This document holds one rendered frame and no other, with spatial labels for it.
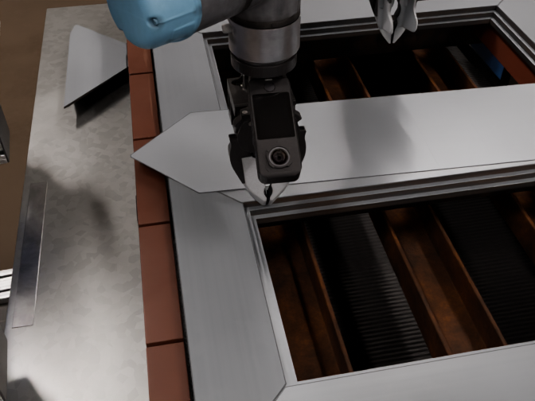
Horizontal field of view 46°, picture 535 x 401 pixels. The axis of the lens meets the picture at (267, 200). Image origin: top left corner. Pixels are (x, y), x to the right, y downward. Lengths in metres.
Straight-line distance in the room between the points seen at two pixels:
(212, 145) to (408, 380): 0.43
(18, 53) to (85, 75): 1.66
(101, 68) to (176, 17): 0.80
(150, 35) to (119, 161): 0.62
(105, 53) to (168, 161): 0.55
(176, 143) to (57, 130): 0.40
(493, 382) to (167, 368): 0.32
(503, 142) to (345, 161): 0.23
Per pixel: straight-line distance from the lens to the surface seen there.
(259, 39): 0.64
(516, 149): 0.95
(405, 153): 0.90
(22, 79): 2.78
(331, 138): 0.91
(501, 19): 1.30
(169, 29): 0.55
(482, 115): 1.00
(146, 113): 1.00
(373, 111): 0.97
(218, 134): 0.91
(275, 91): 0.68
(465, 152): 0.92
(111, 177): 1.12
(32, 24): 3.19
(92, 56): 1.38
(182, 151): 0.89
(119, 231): 1.02
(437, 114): 0.98
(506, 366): 0.69
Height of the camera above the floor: 1.40
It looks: 43 degrees down
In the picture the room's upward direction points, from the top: straight up
